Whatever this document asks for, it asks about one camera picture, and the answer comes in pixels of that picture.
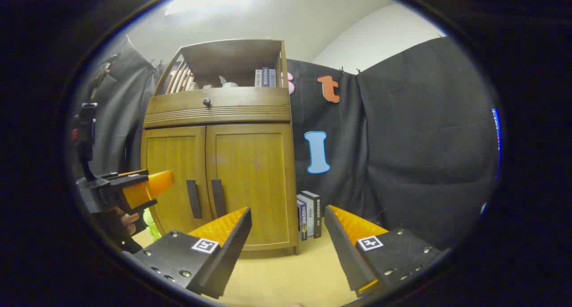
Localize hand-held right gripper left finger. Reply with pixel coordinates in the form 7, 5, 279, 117
122, 206, 252, 299

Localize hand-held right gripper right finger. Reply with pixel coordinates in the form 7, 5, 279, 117
324, 204, 443, 299

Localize wooden shoe cabinet door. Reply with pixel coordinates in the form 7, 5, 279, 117
206, 123, 299, 249
141, 125, 214, 236

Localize black door handle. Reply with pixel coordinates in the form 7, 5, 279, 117
210, 178, 227, 218
186, 180, 203, 219

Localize wooden double-door shoe cabinet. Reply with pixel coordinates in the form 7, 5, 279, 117
140, 39, 300, 259

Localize green frog plush toy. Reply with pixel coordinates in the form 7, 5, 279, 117
143, 208, 162, 242

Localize black hardcover book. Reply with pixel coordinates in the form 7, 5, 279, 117
302, 191, 322, 239

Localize pale grey book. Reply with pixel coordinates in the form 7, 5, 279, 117
297, 194, 315, 238

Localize blue-grey book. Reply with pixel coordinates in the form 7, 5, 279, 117
296, 199, 308, 241

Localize wooden drawer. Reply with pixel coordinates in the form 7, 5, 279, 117
145, 87, 291, 116

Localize black backdrop cloth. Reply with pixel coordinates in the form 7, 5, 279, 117
74, 34, 501, 252

